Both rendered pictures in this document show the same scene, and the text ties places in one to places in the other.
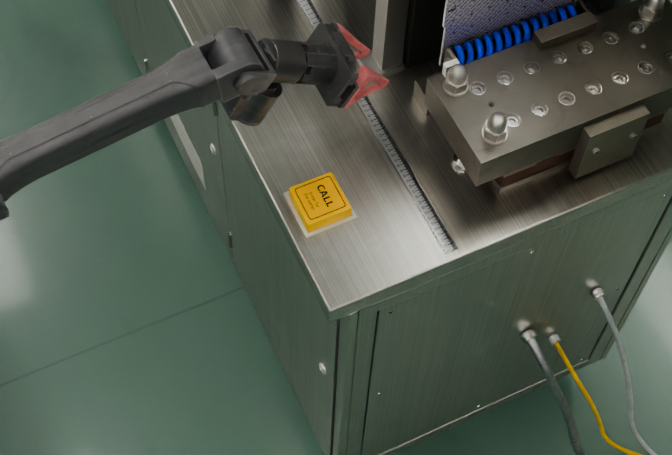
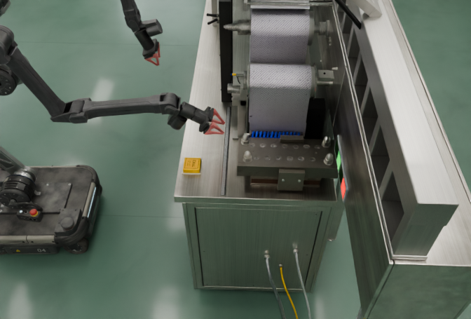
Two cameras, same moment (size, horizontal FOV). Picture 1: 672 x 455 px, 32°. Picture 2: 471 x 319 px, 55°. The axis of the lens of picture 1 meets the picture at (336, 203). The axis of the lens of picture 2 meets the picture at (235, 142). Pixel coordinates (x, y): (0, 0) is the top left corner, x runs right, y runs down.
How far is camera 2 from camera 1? 0.78 m
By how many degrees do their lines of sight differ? 22
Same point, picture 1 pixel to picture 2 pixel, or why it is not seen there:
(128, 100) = (132, 102)
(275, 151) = (190, 147)
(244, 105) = (172, 120)
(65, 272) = (155, 191)
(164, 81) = (145, 100)
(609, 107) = (291, 165)
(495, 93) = (256, 148)
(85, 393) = (138, 228)
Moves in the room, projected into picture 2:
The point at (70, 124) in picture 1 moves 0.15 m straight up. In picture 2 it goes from (113, 102) to (106, 72)
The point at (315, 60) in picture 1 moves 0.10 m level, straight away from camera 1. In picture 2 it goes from (197, 113) to (209, 99)
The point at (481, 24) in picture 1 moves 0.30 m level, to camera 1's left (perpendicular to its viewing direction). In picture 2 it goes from (263, 127) to (202, 104)
